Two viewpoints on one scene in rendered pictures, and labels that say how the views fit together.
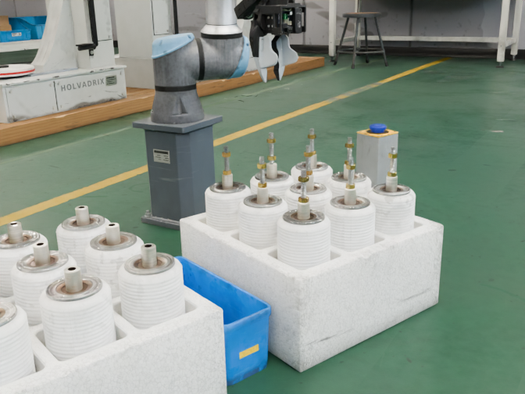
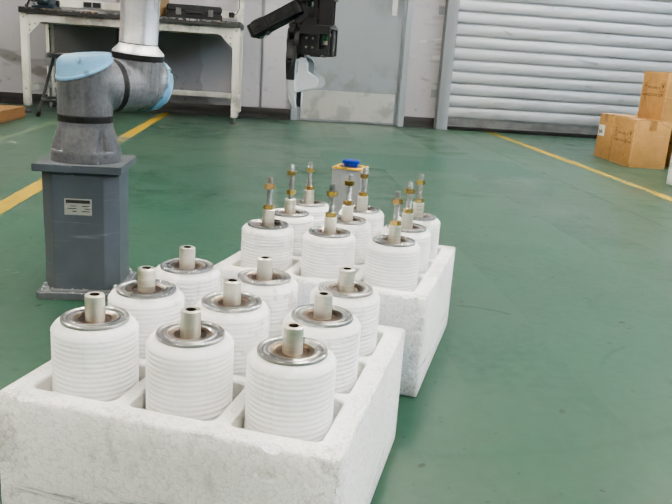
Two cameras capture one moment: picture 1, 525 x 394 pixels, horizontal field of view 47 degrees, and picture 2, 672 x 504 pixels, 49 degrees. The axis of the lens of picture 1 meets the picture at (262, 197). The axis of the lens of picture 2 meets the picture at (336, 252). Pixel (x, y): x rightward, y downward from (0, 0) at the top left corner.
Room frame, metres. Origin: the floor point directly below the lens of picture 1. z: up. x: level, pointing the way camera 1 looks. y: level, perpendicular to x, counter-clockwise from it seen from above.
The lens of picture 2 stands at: (0.08, 0.76, 0.56)
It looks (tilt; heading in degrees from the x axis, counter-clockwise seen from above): 15 degrees down; 323
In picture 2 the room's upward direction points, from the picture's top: 4 degrees clockwise
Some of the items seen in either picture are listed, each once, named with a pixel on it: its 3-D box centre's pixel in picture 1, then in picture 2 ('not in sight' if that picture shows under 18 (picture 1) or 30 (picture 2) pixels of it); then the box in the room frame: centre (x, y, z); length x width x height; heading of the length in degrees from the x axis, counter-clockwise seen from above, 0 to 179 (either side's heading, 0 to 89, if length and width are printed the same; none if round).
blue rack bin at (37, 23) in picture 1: (36, 27); not in sight; (6.55, 2.30, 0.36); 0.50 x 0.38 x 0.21; 57
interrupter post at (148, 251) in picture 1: (148, 256); (346, 280); (0.84, 0.17, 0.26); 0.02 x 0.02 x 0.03
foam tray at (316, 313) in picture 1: (308, 261); (341, 299); (1.19, -0.09, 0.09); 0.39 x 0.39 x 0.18; 38
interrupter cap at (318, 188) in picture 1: (308, 188); (346, 220); (1.19, -0.09, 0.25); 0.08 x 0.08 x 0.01
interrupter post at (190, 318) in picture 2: not in sight; (190, 323); (0.78, 0.43, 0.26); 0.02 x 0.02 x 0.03
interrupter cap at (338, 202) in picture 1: (350, 202); (406, 227); (1.09, -0.17, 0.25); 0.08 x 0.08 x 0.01
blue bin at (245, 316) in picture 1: (201, 315); not in sight; (1.02, 0.12, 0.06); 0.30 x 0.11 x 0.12; 39
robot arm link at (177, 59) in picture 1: (176, 59); (87, 83); (1.72, 0.23, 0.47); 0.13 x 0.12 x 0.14; 107
